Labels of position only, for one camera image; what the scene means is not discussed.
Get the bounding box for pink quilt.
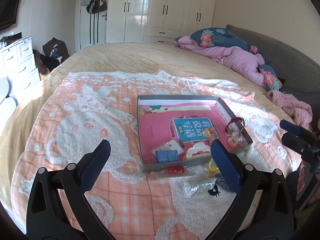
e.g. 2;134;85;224
174;36;265;87

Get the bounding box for white chair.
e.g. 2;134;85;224
0;77;17;127

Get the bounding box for white wardrobe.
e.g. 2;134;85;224
106;0;216;44

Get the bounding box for pearl hair clip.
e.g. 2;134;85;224
228;131;245;147

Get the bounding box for dark red wrist watch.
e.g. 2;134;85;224
225;117;245;138

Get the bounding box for dark bead necklace bag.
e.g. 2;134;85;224
215;173;233;192

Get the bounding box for grey cardboard box tray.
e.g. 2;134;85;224
137;95;253;172

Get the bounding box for orange spiral hair tie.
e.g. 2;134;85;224
202;127;216;143

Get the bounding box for orange white plush blanket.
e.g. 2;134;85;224
10;71;301;239

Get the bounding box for grey headboard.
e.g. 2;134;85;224
226;24;320;129

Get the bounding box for floral dark blue pillow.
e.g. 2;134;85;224
191;28;281;91

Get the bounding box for white door with hangers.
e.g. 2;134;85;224
75;0;108;51

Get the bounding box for red earrings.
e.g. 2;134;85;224
153;166;192;179

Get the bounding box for wall mounted television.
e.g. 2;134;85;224
0;0;20;31

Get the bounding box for blue box of pins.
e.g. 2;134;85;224
155;150;178;163

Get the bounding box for white drawer chest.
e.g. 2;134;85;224
1;36;40;94

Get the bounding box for black bag on floor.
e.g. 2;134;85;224
41;37;70;72

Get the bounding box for yellow rings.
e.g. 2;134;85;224
208;160;221;174

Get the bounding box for silver bracelet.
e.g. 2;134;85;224
182;178;218;198

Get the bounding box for beige bed cover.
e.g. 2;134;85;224
0;42;293;156

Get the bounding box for pink children's book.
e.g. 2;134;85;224
138;101;236;164

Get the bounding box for pink knitted blanket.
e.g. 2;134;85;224
267;90;313;131

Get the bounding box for cream hair claw clip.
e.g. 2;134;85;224
185;142;211;160

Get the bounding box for bags hanging on door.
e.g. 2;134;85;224
81;0;107;14

